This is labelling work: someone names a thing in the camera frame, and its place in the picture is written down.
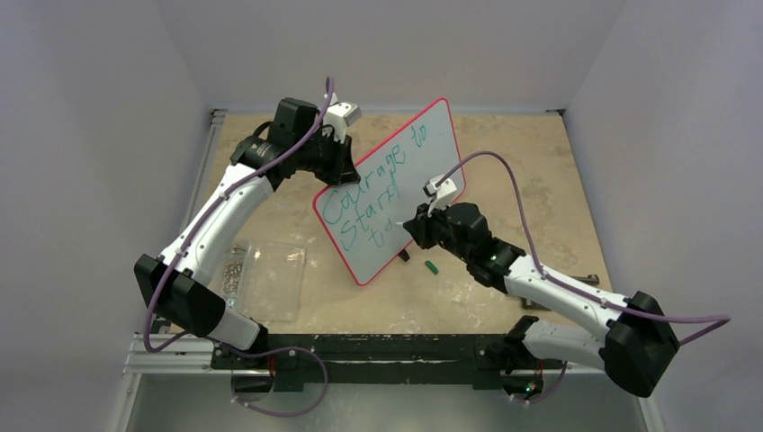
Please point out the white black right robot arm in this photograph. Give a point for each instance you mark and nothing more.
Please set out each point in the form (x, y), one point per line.
(627, 338)

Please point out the pink framed whiteboard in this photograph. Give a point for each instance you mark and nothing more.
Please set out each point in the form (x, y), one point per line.
(360, 218)

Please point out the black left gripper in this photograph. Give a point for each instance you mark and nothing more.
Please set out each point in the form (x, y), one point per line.
(342, 170)

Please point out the black T-shaped tool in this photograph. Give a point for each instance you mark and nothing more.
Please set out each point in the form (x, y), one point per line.
(590, 279)

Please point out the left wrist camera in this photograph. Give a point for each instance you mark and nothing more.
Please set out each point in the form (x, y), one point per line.
(339, 117)

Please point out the black whiteboard stand foot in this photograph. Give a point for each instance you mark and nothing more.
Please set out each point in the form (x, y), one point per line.
(405, 256)

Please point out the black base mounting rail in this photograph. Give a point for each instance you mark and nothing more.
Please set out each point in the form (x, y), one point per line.
(292, 361)

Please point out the green marker cap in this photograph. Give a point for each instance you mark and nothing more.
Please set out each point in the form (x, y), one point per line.
(432, 267)

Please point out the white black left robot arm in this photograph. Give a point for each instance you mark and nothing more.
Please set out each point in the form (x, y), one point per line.
(174, 283)

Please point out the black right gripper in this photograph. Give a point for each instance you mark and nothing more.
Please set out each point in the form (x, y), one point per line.
(425, 227)

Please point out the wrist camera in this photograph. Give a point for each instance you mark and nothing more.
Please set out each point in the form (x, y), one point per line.
(440, 192)
(339, 117)

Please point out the clear plastic screw box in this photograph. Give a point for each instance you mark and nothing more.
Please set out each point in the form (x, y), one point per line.
(262, 280)

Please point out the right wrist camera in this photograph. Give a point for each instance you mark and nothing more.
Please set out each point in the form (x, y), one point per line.
(440, 192)

